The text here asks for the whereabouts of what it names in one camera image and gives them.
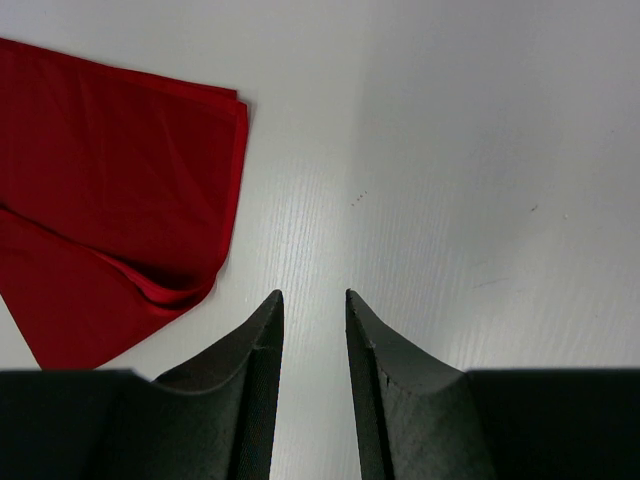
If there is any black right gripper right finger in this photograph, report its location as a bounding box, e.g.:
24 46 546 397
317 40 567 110
345 290 495 479

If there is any red cloth napkin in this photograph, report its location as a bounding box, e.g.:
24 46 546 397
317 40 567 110
1 40 249 369

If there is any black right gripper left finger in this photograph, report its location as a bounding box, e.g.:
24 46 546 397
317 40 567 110
149 290 284 479

